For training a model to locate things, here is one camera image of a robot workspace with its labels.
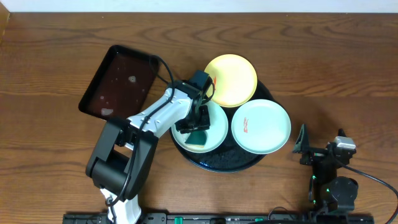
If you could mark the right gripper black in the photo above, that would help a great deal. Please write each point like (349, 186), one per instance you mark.
(314, 156)

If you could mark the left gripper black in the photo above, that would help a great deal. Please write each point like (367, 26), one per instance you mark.
(193, 125)

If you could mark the green yellow sponge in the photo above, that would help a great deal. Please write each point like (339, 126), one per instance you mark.
(197, 139)

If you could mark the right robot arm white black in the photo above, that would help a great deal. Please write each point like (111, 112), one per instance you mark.
(329, 192)

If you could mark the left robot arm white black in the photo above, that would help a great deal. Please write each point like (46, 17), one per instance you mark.
(120, 162)

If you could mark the round black tray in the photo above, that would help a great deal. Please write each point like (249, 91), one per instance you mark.
(229, 156)

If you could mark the rectangular black tray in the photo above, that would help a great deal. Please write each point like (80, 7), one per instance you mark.
(120, 84)

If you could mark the light green plate with stain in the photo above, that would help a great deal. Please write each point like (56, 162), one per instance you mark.
(261, 126)

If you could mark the yellow plate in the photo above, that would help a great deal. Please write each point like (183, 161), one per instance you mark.
(234, 78)

